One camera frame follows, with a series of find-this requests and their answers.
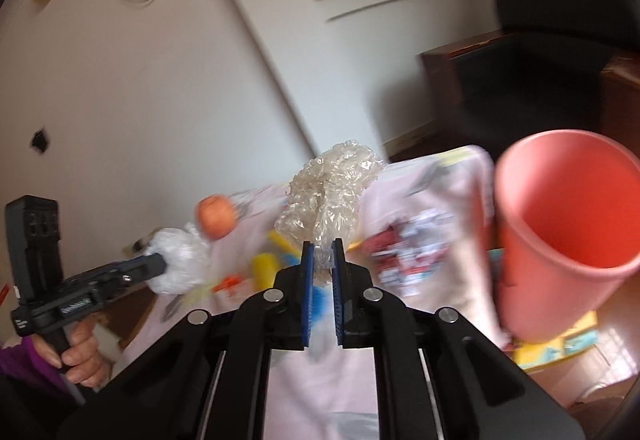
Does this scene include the red apple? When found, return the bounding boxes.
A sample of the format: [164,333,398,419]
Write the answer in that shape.
[196,194,237,241]

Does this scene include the black wall hook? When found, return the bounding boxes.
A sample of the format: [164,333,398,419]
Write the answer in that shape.
[30,127,51,154]

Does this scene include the yellow printed floor mat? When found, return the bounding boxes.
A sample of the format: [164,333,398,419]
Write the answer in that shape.
[487,247,599,372]

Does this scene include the white plastic bag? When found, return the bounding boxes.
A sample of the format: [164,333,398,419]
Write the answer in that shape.
[145,223,214,296]

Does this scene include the pink plastic bucket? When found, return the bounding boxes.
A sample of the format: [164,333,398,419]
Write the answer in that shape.
[492,130,640,342]

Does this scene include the person's left forearm purple sleeve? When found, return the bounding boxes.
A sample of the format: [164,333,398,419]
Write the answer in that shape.
[0,335,73,398]

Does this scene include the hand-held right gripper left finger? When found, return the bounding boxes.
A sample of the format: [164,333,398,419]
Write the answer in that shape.
[57,241,316,440]

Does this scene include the person's left hand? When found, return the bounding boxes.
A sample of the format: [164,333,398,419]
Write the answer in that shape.
[32,319,112,389]

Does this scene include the pink floral blanket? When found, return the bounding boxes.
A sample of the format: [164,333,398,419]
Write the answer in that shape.
[115,145,512,440]

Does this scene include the red and white packet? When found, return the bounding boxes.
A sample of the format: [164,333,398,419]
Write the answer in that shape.
[361,209,457,302]

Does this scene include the yellow wrapper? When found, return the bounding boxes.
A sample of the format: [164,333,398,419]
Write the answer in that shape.
[266,229,302,266]

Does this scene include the clear plastic wrap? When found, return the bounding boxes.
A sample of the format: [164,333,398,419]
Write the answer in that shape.
[274,139,387,269]

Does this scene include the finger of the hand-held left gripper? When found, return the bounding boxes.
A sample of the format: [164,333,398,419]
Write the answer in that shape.
[102,252,169,292]

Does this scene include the small orange scrap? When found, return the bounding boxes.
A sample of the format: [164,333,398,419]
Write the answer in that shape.
[212,273,244,296]

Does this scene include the black office chair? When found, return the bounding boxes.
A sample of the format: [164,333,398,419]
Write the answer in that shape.
[495,0,640,42]

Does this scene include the dark wooden cabinet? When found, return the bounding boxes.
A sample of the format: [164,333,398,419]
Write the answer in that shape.
[419,33,640,162]

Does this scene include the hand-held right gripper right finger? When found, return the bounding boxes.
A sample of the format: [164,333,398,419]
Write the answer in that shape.
[330,237,586,440]

